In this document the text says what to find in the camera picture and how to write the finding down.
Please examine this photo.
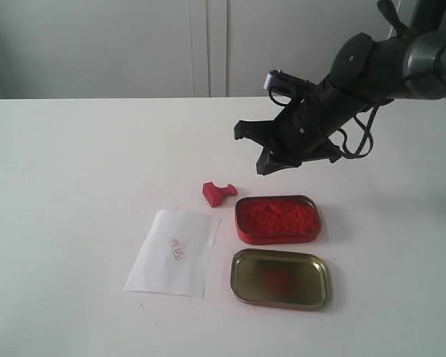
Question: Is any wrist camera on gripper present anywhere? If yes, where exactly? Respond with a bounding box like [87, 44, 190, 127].
[263, 70, 316, 99]

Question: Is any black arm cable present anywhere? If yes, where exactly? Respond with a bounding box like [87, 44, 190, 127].
[267, 0, 446, 161]

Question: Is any gold metal tin lid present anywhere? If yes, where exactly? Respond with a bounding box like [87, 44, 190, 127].
[230, 248, 332, 311]

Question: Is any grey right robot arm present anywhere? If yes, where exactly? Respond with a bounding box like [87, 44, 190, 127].
[233, 31, 446, 176]

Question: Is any red ink pad tin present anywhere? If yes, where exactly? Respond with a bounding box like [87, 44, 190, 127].
[235, 195, 322, 245]

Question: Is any white cabinet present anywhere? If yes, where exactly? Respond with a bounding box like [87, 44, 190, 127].
[0, 1, 394, 99]

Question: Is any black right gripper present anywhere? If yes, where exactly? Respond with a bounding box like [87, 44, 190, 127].
[233, 80, 352, 176]

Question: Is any white paper sheet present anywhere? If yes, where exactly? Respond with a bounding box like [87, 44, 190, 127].
[124, 209, 220, 298]

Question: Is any red plastic stamp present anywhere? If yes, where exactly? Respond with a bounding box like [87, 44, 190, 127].
[202, 182, 237, 208]

